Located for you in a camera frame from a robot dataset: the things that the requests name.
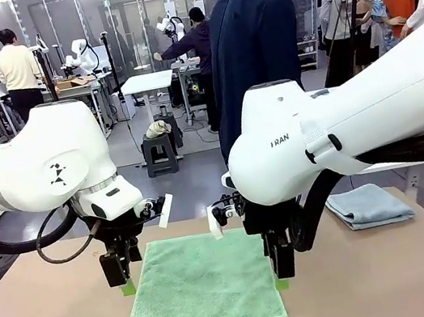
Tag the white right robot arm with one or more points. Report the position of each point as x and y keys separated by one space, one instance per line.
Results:
x=353 y=121

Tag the person in white blouse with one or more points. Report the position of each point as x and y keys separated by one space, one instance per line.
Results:
x=382 y=30

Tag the grey plastic stool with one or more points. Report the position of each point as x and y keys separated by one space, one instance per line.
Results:
x=174 y=126
x=159 y=153

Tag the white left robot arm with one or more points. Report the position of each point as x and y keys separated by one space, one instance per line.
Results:
x=31 y=157

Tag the light blue towel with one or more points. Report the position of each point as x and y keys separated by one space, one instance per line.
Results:
x=368 y=205

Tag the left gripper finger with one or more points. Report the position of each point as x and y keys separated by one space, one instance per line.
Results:
x=114 y=270
x=134 y=253

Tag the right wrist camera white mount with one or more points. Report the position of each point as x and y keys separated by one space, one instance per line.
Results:
x=215 y=223

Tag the steel cup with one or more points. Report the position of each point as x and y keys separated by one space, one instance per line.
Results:
x=163 y=110

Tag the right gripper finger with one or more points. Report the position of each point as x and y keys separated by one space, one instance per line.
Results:
x=268 y=249
x=284 y=260

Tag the person in dark hoodie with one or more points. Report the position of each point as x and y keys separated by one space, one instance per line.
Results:
x=196 y=46

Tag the mannequin in grey shirt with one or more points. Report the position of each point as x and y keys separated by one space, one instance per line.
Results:
x=337 y=9

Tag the man in cream sweater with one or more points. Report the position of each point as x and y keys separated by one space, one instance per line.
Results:
x=17 y=69

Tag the green towel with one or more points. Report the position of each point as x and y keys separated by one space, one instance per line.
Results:
x=202 y=287

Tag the person in navy jacket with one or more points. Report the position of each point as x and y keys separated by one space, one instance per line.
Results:
x=252 y=36

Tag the black tripod pole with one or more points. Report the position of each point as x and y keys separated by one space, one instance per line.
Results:
x=110 y=61
x=354 y=6
x=45 y=73

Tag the brown cardboard box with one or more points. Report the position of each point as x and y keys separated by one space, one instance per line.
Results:
x=73 y=83

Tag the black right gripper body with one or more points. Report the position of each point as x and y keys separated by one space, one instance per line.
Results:
x=272 y=217

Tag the wooden shoe rack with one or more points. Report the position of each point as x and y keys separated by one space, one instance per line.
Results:
x=308 y=53

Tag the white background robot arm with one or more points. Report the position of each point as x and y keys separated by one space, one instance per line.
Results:
x=166 y=25
x=78 y=52

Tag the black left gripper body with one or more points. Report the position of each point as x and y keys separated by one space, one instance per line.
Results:
x=119 y=236

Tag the beige cloth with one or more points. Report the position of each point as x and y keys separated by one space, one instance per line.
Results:
x=157 y=128

